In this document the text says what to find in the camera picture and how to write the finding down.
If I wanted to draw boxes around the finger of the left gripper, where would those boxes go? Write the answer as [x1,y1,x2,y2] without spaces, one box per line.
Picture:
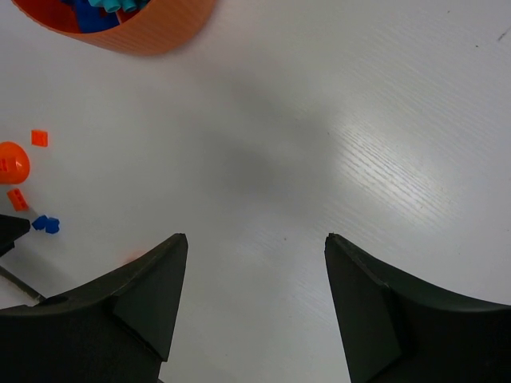
[0,215,31,255]

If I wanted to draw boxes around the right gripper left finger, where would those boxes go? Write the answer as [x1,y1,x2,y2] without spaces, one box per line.
[1,234,188,382]

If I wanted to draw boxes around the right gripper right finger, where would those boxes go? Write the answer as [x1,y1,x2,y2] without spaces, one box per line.
[325,234,510,382]

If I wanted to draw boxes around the orange ring lego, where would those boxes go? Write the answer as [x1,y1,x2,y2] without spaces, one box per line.
[0,141,30,184]

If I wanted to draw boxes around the blue ring lego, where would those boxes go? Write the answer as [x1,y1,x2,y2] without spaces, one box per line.
[62,0,119,34]

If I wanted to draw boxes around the teal long lego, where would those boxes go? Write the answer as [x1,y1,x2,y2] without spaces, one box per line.
[89,0,149,14]

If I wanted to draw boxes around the orange small long lego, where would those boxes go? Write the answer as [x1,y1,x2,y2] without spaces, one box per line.
[6,188,30,211]

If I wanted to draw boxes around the small blue lego piece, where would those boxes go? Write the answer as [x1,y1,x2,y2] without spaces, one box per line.
[31,215,60,235]

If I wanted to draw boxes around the small orange lego piece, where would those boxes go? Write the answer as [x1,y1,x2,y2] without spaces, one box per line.
[31,129,49,148]

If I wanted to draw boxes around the orange round divided container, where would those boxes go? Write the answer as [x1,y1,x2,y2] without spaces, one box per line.
[13,0,216,56]

